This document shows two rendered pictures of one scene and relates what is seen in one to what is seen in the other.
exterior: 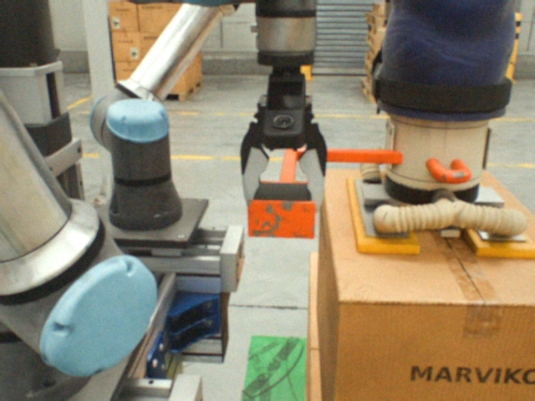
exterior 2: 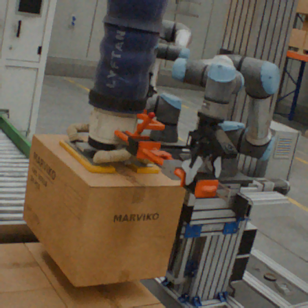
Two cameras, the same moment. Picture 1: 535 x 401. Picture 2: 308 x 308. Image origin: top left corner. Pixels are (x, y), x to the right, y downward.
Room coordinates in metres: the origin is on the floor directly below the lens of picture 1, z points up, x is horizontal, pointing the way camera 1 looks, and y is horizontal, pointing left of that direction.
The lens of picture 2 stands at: (2.59, -1.39, 1.64)
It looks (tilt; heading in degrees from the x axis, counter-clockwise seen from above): 15 degrees down; 141
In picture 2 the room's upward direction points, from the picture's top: 12 degrees clockwise
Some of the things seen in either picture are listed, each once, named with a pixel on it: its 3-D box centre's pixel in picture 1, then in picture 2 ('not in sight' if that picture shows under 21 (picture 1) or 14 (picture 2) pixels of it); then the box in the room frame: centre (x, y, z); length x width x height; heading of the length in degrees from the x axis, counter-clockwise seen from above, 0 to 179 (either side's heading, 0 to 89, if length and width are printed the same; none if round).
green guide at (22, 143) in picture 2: not in sight; (20, 135); (-0.95, 0.11, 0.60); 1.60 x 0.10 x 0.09; 176
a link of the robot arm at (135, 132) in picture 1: (138, 137); (230, 136); (1.04, 0.25, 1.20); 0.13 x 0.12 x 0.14; 30
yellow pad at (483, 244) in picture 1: (479, 205); (85, 151); (0.94, -0.40, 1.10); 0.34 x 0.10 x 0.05; 175
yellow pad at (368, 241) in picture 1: (378, 203); (128, 152); (0.95, -0.21, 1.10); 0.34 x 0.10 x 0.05; 175
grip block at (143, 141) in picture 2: not in sight; (143, 146); (1.20, -0.33, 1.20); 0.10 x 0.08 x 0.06; 85
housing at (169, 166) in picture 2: not in sight; (175, 170); (1.41, -0.35, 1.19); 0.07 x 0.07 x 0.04; 85
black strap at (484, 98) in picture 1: (440, 88); (118, 97); (0.95, -0.31, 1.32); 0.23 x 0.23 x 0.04
